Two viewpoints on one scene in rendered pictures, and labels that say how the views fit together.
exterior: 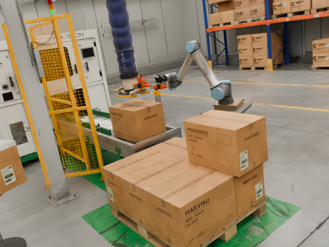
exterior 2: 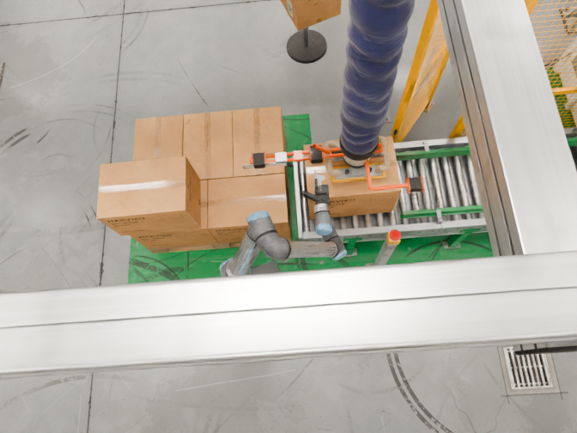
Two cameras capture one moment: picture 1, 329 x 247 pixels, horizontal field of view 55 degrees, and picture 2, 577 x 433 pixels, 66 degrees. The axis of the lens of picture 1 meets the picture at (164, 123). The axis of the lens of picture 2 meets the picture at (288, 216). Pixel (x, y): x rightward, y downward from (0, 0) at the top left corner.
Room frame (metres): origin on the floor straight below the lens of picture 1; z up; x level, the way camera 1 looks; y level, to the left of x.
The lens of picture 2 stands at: (4.25, -0.88, 3.64)
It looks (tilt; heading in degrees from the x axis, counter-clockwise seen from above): 70 degrees down; 133
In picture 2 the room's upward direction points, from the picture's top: 11 degrees counter-clockwise
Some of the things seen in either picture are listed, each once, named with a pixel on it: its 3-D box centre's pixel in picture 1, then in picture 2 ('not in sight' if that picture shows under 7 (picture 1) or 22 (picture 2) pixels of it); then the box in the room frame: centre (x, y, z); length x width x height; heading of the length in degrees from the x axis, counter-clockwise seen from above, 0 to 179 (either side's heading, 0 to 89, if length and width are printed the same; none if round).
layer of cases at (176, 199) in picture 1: (179, 182); (213, 178); (2.73, -0.06, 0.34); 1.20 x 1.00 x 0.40; 36
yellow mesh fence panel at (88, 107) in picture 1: (58, 107); (433, 59); (3.85, 1.27, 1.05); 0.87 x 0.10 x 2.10; 88
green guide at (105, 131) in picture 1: (82, 125); (500, 143); (4.54, 1.22, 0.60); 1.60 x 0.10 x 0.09; 36
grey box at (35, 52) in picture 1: (36, 62); not in sight; (3.53, 1.28, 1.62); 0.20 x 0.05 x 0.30; 36
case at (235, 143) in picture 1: (224, 139); (152, 198); (2.63, -0.51, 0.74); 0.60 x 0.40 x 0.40; 37
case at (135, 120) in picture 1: (137, 120); (349, 179); (3.76, 0.33, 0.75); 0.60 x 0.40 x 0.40; 37
